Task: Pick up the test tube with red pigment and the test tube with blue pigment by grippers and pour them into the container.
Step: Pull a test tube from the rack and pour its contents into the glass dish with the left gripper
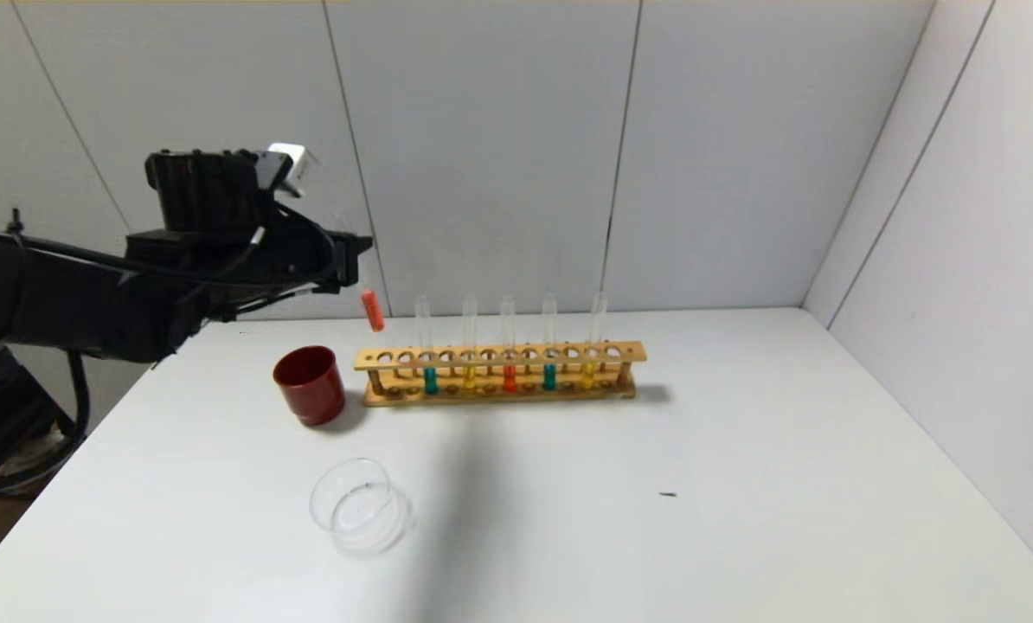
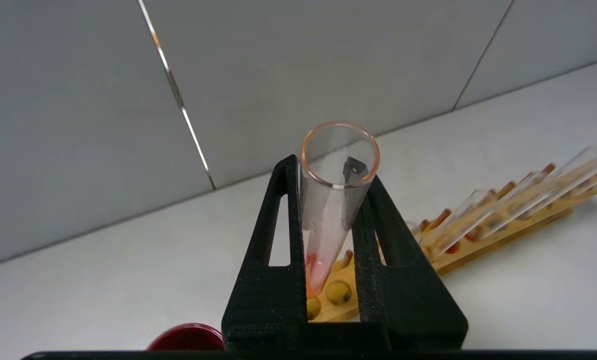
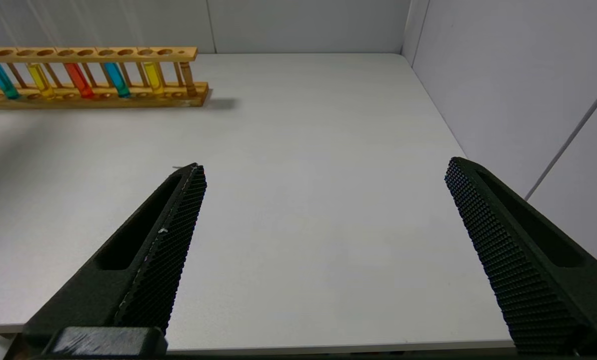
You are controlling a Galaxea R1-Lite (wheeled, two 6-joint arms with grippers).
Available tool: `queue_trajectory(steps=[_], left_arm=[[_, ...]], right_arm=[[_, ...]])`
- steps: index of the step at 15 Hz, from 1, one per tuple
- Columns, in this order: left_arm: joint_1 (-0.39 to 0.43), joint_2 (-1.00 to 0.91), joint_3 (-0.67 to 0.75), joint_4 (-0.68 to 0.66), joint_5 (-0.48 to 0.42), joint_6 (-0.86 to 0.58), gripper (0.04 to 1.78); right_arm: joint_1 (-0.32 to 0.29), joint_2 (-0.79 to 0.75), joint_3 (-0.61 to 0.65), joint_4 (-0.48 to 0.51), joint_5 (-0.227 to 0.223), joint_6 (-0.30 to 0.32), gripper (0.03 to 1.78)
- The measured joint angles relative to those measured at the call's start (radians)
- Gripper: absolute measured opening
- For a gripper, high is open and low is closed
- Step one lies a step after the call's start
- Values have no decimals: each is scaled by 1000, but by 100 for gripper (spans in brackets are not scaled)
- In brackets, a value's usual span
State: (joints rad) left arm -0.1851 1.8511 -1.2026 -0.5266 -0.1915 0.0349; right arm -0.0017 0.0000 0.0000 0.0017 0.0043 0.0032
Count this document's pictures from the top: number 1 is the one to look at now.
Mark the dark red plastic cup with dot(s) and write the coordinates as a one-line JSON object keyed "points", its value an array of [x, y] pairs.
{"points": [[309, 385]]}

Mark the yellow pigment glass test tube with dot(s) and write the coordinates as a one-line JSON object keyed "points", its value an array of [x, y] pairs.
{"points": [[470, 374], [587, 374]]}

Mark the red pigment glass test tube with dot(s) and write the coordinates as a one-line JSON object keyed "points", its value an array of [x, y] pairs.
{"points": [[373, 311], [509, 378]]}

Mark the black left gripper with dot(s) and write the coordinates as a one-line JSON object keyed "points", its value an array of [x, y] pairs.
{"points": [[346, 258]]}

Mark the wooden test tube rack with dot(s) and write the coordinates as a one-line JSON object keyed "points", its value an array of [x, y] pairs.
{"points": [[499, 355]]}

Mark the grey worn shoe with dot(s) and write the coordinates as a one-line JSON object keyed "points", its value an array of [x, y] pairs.
{"points": [[36, 463]]}

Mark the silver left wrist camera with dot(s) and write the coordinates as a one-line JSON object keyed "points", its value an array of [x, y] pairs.
{"points": [[291, 164]]}

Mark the clear glass spouted dish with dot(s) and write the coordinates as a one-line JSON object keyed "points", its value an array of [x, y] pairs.
{"points": [[356, 510]]}

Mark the blue pigment glass test tube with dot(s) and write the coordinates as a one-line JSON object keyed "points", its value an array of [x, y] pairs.
{"points": [[430, 379], [549, 376]]}

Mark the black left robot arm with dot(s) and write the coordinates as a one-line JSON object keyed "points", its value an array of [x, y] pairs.
{"points": [[67, 303]]}

